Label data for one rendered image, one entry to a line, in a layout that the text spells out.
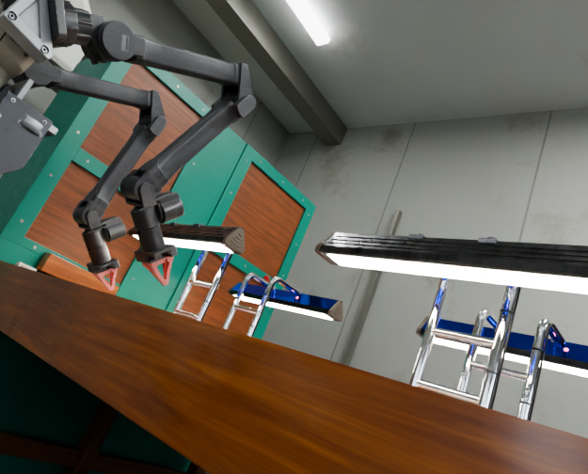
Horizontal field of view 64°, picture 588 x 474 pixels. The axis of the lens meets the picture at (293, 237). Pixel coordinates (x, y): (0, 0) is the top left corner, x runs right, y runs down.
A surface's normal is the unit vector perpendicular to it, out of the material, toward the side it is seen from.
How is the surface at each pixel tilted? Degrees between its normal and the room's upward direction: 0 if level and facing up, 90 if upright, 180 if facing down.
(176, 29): 90
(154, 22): 90
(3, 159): 90
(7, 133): 90
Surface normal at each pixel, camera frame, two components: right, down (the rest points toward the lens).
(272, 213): 0.71, 0.05
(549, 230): -0.55, -0.47
